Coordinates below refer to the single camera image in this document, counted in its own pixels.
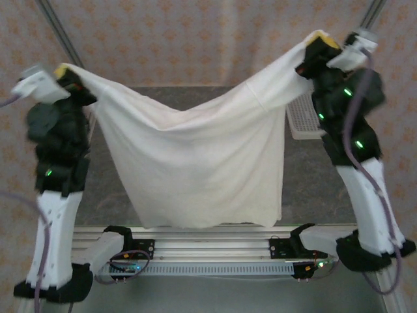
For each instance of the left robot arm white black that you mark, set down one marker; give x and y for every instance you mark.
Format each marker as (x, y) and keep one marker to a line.
(55, 234)

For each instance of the aluminium frame post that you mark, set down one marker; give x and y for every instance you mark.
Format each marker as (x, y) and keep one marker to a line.
(62, 36)
(373, 13)

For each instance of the white t-shirt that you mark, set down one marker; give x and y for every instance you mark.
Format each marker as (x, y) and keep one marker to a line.
(195, 163)

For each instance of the aluminium base beam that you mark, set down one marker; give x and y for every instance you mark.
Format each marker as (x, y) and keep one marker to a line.
(211, 247)

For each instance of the small circuit board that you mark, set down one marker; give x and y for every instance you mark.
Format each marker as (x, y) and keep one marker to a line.
(317, 264)
(125, 267)

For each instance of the white perforated plastic basket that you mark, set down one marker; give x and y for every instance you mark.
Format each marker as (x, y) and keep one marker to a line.
(303, 120)

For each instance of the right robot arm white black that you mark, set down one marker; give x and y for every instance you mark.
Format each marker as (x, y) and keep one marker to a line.
(368, 208)

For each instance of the black mounting plate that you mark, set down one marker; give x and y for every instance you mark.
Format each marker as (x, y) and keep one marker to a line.
(278, 249)
(143, 249)

